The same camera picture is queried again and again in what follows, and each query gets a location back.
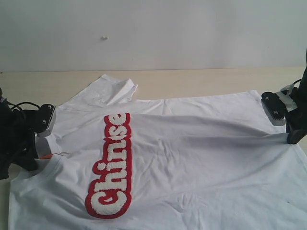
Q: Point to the white t-shirt red lettering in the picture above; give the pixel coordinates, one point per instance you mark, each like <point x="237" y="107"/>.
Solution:
<point x="206" y="163"/>

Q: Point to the orange neck label tag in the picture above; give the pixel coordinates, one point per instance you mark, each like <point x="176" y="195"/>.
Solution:
<point x="46" y="157"/>

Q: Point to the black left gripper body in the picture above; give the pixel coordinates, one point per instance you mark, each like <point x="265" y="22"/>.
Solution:
<point x="16" y="124"/>

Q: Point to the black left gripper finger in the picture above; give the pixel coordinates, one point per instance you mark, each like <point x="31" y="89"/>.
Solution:
<point x="28" y="154"/>
<point x="45" y="120"/>

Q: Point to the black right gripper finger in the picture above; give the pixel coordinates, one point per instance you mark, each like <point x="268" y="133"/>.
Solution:
<point x="273" y="108"/>
<point x="295" y="135"/>

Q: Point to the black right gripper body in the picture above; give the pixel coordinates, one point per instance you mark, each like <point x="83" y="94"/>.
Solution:
<point x="296" y="120"/>

